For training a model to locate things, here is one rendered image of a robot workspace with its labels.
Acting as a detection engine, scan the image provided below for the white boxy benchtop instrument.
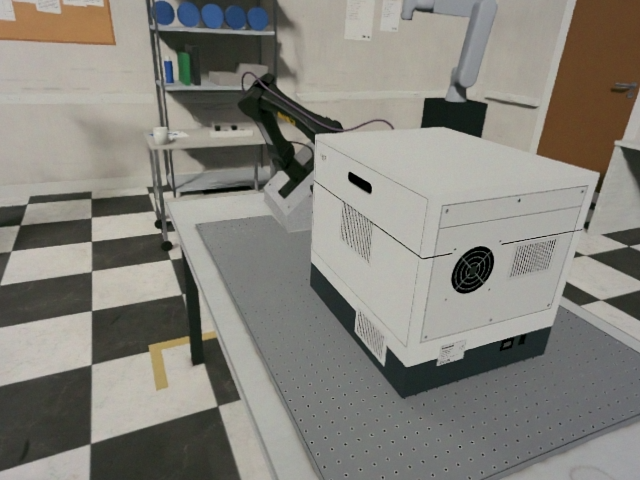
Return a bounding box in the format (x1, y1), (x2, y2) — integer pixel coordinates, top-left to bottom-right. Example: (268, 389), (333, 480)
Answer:
(310, 127), (600, 399)

